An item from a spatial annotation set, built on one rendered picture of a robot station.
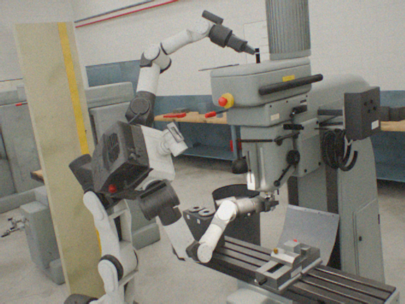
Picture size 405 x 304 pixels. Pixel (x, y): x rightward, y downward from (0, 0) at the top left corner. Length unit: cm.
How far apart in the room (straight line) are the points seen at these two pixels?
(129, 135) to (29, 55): 156
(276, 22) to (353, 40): 435
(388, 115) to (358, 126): 376
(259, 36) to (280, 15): 516
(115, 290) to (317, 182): 116
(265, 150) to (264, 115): 17
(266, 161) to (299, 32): 61
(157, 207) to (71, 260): 186
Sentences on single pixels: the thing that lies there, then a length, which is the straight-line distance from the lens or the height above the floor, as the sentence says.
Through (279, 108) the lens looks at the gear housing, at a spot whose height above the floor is 169.
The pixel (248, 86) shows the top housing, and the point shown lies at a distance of 169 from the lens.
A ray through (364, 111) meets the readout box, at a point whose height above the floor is 164.
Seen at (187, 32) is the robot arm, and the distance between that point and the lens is 197.
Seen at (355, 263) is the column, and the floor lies 77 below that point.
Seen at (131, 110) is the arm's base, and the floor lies 176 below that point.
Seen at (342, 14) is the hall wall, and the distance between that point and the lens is 641.
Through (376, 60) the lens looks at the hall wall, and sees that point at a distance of 622.
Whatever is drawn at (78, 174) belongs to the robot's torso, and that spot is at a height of 149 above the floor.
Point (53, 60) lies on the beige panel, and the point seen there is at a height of 204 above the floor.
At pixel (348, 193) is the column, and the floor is 117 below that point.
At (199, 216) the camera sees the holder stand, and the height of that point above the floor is 110.
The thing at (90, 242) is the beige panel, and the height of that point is 63.
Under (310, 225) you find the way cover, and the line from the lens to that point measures 238.
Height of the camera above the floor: 196
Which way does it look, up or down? 13 degrees down
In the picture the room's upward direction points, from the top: 7 degrees counter-clockwise
